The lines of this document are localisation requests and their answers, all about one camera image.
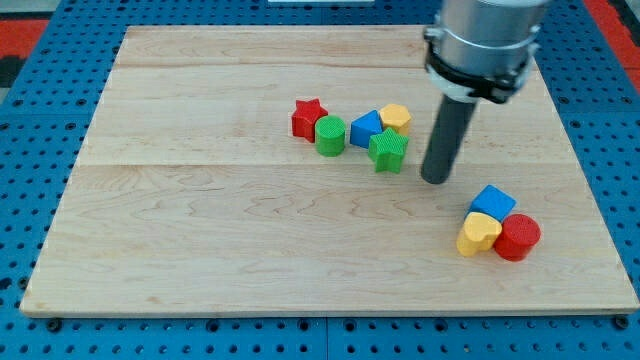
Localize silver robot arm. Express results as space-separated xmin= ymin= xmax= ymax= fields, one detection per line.
xmin=424 ymin=0 xmax=550 ymax=104

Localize red star block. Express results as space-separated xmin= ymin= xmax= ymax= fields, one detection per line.
xmin=291 ymin=98 xmax=328 ymax=143

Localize green star block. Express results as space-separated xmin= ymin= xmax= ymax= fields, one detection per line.
xmin=368 ymin=128 xmax=409 ymax=173

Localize green cylinder block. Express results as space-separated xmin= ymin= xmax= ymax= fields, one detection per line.
xmin=315 ymin=115 xmax=346 ymax=157

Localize blue triangle block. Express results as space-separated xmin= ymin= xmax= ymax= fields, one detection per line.
xmin=349 ymin=110 xmax=383 ymax=149

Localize wooden board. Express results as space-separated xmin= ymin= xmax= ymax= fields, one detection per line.
xmin=20 ymin=26 xmax=639 ymax=318

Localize yellow hexagon block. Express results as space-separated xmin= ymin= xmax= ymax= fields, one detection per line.
xmin=379 ymin=104 xmax=412 ymax=136

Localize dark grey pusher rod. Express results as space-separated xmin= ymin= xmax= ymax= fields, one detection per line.
xmin=421 ymin=95 xmax=478 ymax=184

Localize yellow heart block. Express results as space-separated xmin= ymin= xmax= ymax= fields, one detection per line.
xmin=456 ymin=212 xmax=502 ymax=257

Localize blue cube block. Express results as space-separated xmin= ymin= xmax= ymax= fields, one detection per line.
xmin=468 ymin=184 xmax=517 ymax=222

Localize red cylinder block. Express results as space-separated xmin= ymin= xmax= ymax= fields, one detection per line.
xmin=493 ymin=214 xmax=541 ymax=262

